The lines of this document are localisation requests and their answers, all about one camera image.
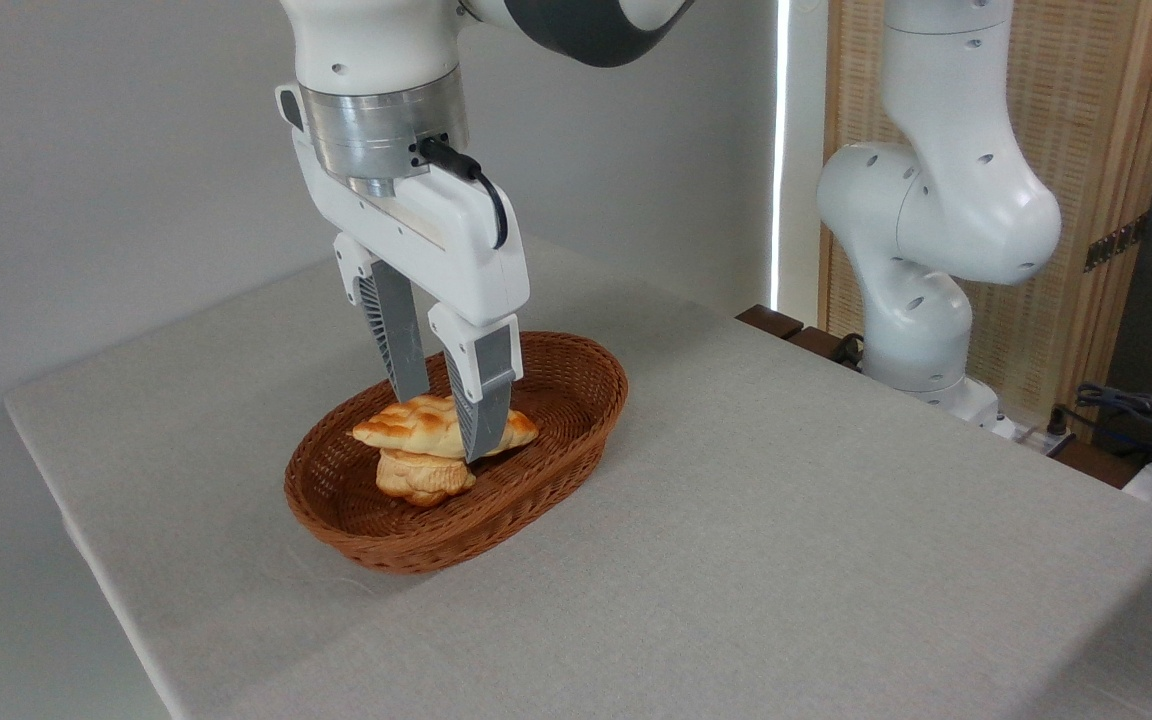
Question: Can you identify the blue black cable bundle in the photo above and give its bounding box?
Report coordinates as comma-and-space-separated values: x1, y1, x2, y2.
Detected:
1074, 383, 1152, 471

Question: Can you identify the metal screen hinge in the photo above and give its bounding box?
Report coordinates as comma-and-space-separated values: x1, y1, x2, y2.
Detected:
1084, 213, 1149, 273

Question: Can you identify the brown wicker basket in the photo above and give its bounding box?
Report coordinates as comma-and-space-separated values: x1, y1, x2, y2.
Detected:
284, 331, 629, 575

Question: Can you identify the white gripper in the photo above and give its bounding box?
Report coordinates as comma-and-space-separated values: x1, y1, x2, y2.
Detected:
276, 83, 531, 464

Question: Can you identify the small round bread roll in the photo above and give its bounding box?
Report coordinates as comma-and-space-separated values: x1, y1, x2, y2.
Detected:
376, 450, 477, 507

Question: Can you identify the long braided bread loaf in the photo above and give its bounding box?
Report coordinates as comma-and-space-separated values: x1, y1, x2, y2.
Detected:
352, 393, 540, 459

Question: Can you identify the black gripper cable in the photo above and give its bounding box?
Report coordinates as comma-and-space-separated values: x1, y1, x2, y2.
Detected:
419, 137, 510, 251

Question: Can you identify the grey tablecloth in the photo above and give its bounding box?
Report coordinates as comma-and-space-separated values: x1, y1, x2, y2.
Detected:
4, 230, 1152, 720

